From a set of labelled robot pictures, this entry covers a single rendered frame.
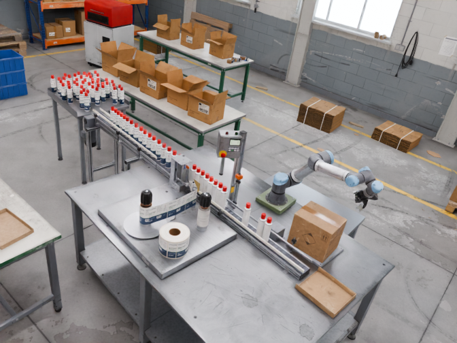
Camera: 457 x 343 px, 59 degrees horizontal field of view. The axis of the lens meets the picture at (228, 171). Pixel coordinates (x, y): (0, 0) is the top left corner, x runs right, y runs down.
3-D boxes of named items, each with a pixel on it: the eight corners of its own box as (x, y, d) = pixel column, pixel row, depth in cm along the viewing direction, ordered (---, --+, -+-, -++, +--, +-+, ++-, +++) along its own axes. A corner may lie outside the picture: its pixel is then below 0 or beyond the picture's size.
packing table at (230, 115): (90, 122, 598) (87, 71, 557) (133, 109, 653) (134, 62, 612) (196, 188, 489) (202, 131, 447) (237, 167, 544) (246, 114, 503)
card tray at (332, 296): (294, 288, 264) (296, 283, 261) (317, 270, 280) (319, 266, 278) (332, 318, 247) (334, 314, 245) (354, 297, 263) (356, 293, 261)
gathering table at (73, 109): (54, 158, 504) (46, 88, 455) (100, 145, 543) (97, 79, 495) (82, 186, 463) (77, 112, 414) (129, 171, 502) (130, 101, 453)
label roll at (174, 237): (156, 239, 278) (158, 222, 270) (185, 237, 283) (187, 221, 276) (160, 260, 262) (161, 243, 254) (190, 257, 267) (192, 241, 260)
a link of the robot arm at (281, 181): (268, 187, 335) (271, 173, 328) (280, 183, 342) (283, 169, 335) (277, 194, 327) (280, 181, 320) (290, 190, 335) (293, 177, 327)
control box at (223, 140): (215, 151, 310) (218, 129, 300) (237, 152, 313) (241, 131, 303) (217, 158, 301) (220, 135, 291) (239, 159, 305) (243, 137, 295)
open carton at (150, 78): (132, 92, 514) (132, 63, 494) (158, 85, 546) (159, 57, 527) (153, 102, 496) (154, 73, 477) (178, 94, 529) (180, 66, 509)
